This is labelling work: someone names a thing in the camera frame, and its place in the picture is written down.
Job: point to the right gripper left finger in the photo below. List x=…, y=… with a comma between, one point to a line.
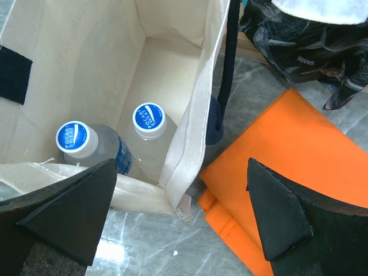
x=55, y=230

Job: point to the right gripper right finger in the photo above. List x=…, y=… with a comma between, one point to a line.
x=304, y=232

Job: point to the blue-cap plastic bottle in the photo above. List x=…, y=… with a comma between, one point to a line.
x=88, y=145
x=148, y=138

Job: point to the beige canvas tote bag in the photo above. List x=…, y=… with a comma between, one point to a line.
x=95, y=61

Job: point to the folded orange cloth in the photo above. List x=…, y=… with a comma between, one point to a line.
x=294, y=139

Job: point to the dark shark print garment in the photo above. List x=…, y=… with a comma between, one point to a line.
x=302, y=50

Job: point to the white pleated garment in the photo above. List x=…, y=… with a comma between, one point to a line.
x=339, y=12

